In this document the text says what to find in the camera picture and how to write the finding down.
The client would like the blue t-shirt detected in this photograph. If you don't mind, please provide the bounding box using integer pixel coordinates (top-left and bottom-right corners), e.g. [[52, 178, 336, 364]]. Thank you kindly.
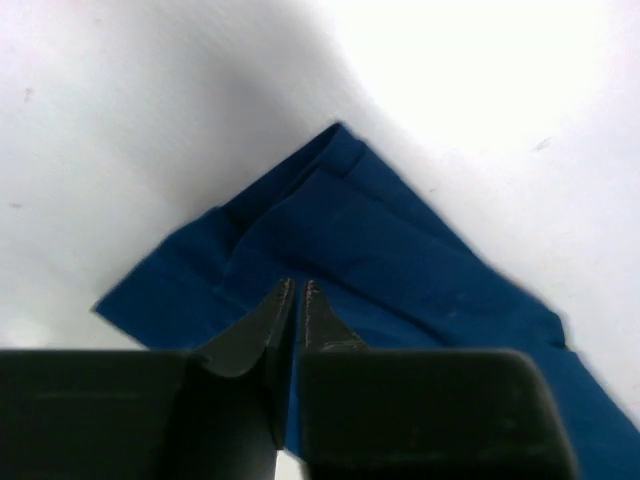
[[96, 124, 639, 479]]

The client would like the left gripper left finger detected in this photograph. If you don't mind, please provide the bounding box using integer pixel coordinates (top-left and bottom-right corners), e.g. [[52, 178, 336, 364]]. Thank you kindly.
[[1, 279, 295, 479]]

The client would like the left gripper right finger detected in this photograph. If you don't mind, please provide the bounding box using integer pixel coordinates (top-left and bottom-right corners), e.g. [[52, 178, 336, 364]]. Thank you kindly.
[[297, 282, 578, 479]]

